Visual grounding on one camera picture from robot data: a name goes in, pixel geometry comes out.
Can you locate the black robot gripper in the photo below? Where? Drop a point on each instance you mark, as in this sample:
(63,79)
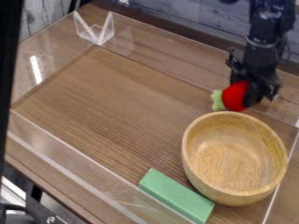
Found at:
(254,65)

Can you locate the red plush strawberry toy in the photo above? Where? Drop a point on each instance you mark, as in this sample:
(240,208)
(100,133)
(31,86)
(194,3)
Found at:
(230,98)

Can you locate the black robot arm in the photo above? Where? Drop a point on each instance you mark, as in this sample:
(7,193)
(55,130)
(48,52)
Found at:
(271,19)

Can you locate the light wooden bowl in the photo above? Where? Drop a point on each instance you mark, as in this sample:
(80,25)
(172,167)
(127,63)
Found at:
(234,158)

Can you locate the green rectangular block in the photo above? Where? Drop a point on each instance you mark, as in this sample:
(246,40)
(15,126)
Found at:
(176,196)

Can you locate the clear acrylic tray enclosure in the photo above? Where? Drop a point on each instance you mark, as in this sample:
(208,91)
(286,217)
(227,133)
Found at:
(100,111)

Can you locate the clear acrylic corner bracket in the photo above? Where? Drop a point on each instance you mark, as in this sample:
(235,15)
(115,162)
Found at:
(95,34)

